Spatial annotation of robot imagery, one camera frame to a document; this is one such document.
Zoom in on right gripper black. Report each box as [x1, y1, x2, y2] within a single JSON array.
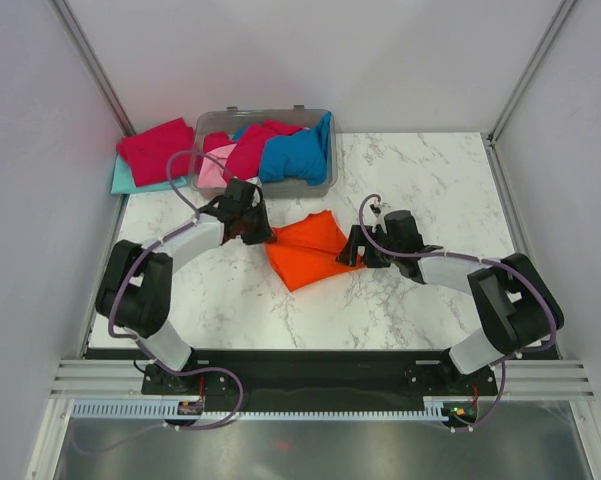
[[336, 225, 401, 269]]

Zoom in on orange t shirt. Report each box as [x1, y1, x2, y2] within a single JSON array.
[[265, 210, 364, 292]]

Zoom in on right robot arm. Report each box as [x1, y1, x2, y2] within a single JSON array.
[[337, 207, 564, 394]]

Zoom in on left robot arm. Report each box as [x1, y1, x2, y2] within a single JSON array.
[[95, 178, 276, 393]]

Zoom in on magenta t shirt in bin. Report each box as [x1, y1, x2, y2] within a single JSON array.
[[203, 120, 305, 182]]

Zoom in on pink t shirt in bin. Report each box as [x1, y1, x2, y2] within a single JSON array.
[[197, 144, 235, 190]]

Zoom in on clear plastic storage bin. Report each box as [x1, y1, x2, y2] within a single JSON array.
[[189, 106, 337, 198]]

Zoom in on blue t shirt in bin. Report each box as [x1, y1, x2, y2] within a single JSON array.
[[257, 112, 332, 187]]

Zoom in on folded magenta t shirt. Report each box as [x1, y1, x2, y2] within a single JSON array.
[[116, 118, 195, 187]]

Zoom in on folded teal t shirt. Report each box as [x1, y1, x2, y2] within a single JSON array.
[[111, 155, 171, 195]]

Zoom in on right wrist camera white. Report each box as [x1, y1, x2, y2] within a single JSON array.
[[370, 198, 391, 233]]

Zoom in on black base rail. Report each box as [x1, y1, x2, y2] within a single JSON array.
[[142, 350, 497, 411]]

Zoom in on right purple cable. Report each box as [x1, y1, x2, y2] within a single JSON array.
[[359, 193, 559, 434]]

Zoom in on white slotted cable duct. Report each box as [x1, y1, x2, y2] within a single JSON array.
[[71, 397, 477, 421]]

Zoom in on left aluminium frame post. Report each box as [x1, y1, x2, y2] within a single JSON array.
[[49, 0, 136, 136]]

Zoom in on aluminium frame post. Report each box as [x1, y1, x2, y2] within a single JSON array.
[[483, 0, 580, 149], [49, 0, 136, 136]]

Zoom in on right aluminium frame post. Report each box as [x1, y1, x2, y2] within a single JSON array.
[[483, 0, 580, 149]]

